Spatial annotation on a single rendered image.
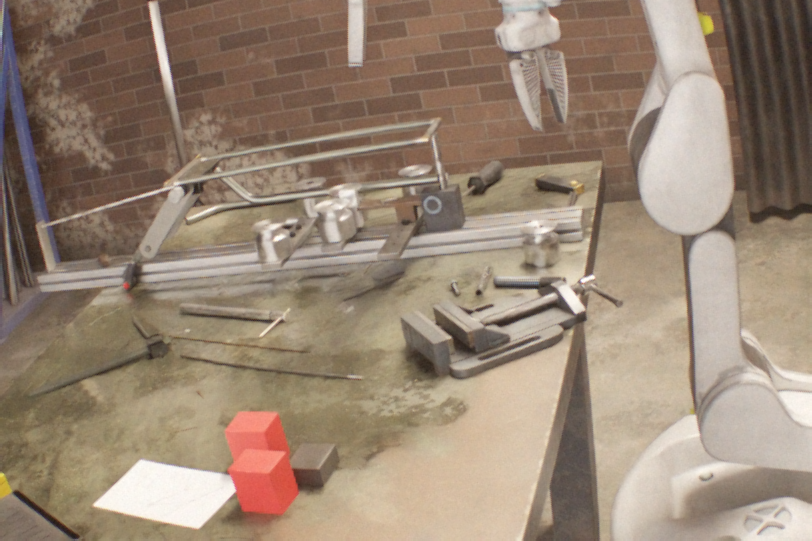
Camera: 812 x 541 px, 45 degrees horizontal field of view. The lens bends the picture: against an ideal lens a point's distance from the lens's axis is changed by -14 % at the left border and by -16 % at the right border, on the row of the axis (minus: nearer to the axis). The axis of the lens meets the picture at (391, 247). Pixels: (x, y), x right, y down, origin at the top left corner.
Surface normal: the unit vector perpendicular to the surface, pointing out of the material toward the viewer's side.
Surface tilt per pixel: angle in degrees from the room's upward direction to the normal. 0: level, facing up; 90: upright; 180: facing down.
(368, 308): 0
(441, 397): 0
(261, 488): 90
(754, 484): 0
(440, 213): 90
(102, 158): 90
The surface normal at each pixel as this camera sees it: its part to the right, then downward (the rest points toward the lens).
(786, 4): -0.88, 0.30
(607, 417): -0.19, -0.92
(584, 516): -0.22, 0.37
